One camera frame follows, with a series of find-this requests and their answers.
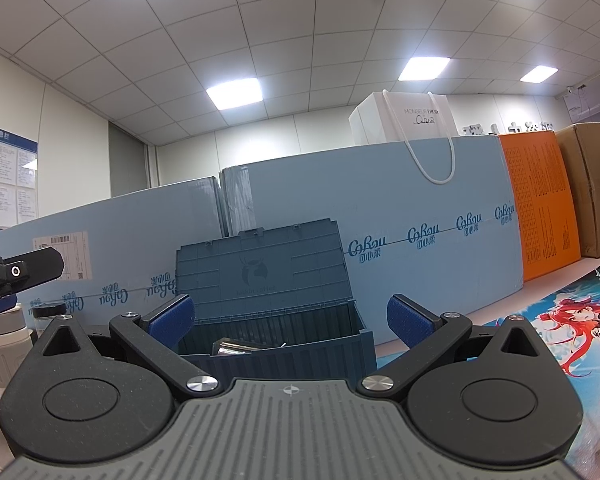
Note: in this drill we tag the brown cardboard box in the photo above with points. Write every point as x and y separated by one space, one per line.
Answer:
595 185

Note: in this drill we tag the grey door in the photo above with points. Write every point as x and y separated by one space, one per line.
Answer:
130 160

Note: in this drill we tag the printed anime desk mat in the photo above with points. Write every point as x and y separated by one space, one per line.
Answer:
545 340

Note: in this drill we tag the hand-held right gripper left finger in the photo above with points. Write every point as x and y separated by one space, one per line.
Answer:
172 321

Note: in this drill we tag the white jar with black lid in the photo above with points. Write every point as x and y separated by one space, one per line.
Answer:
2 355

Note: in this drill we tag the light blue printed carton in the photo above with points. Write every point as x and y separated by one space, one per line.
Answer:
380 220

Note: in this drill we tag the bronze metal cylinder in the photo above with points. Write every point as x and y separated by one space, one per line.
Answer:
235 347

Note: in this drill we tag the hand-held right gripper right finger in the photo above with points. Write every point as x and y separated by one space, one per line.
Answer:
407 321

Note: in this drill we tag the white paper bag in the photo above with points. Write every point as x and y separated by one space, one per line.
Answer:
405 117

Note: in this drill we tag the blue wall notice board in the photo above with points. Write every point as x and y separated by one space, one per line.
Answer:
5 175

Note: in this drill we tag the clear jar with black lid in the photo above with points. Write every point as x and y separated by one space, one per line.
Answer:
47 317

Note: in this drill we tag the ceiling light panel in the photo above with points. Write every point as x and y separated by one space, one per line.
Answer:
234 94
424 69
538 74

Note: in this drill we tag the wall security camera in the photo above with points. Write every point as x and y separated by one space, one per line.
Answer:
572 89

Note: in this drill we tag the light blue carton with label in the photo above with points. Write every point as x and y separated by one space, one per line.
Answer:
120 240

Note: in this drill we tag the dark blue plastic storage box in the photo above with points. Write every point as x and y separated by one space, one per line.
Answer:
265 280

